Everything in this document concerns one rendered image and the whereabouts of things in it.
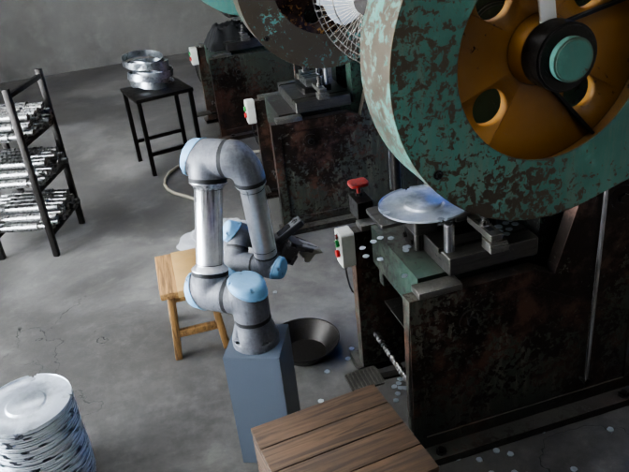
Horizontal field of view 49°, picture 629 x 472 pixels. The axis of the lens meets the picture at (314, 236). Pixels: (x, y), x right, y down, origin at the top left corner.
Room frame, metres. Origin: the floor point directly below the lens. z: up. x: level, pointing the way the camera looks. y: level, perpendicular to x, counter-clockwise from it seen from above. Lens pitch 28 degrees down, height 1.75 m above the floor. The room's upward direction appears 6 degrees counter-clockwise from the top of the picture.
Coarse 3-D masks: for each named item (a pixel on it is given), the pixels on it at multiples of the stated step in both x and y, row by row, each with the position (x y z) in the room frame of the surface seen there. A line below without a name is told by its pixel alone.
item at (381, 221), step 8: (368, 208) 1.99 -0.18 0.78; (376, 208) 1.98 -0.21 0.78; (376, 216) 1.92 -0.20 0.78; (384, 216) 1.92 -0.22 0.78; (376, 224) 1.89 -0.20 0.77; (384, 224) 1.87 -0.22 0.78; (392, 224) 1.86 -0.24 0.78; (400, 224) 1.87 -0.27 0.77; (408, 224) 1.95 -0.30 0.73; (416, 224) 1.91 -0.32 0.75; (424, 224) 1.91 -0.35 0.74; (432, 224) 1.92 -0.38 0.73; (408, 232) 1.96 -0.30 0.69; (416, 232) 1.91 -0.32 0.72; (424, 232) 1.91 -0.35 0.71; (408, 240) 1.96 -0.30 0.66; (416, 240) 1.91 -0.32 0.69; (416, 248) 1.91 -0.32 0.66
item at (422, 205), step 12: (396, 192) 2.09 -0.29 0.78; (408, 192) 2.07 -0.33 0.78; (420, 192) 2.06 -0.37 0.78; (432, 192) 2.05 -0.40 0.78; (384, 204) 2.00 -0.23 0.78; (396, 204) 1.99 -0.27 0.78; (408, 204) 1.96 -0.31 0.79; (420, 204) 1.95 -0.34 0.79; (432, 204) 1.94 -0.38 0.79; (444, 204) 1.94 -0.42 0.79; (396, 216) 1.89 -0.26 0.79; (408, 216) 1.88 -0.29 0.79; (420, 216) 1.87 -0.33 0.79; (432, 216) 1.86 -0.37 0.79; (444, 216) 1.85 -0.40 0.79; (456, 216) 1.84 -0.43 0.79
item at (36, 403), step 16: (16, 384) 1.87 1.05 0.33; (32, 384) 1.86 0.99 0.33; (48, 384) 1.85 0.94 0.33; (64, 384) 1.84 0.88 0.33; (0, 400) 1.79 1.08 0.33; (16, 400) 1.77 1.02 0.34; (32, 400) 1.76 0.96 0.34; (48, 400) 1.76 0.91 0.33; (64, 400) 1.75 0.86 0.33; (0, 416) 1.71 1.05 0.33; (16, 416) 1.70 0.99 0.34; (32, 416) 1.69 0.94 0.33; (48, 416) 1.69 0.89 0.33; (0, 432) 1.64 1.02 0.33
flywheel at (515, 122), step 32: (512, 0) 1.59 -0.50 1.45; (544, 0) 1.55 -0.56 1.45; (608, 0) 1.65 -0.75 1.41; (480, 32) 1.57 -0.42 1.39; (512, 32) 1.59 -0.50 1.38; (544, 32) 1.51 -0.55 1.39; (576, 32) 1.50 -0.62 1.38; (608, 32) 1.66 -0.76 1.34; (480, 64) 1.57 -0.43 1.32; (512, 64) 1.58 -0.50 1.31; (544, 64) 1.49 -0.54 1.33; (576, 64) 1.48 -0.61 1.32; (608, 64) 1.66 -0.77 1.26; (512, 96) 1.59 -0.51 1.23; (544, 96) 1.62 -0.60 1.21; (608, 96) 1.66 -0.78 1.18; (480, 128) 1.57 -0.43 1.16; (512, 128) 1.59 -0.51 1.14; (544, 128) 1.62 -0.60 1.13; (576, 128) 1.64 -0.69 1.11
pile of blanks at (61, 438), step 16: (64, 416) 1.70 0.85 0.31; (80, 416) 1.81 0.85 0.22; (32, 432) 1.63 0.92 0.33; (48, 432) 1.65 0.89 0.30; (64, 432) 1.69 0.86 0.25; (80, 432) 1.76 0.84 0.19; (0, 448) 1.62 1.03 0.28; (16, 448) 1.61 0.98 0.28; (32, 448) 1.62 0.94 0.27; (48, 448) 1.64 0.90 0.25; (64, 448) 1.67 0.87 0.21; (80, 448) 1.73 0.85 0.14; (0, 464) 1.65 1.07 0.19; (16, 464) 1.62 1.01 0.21; (32, 464) 1.62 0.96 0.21; (48, 464) 1.63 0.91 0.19; (64, 464) 1.66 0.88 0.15; (80, 464) 1.70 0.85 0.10
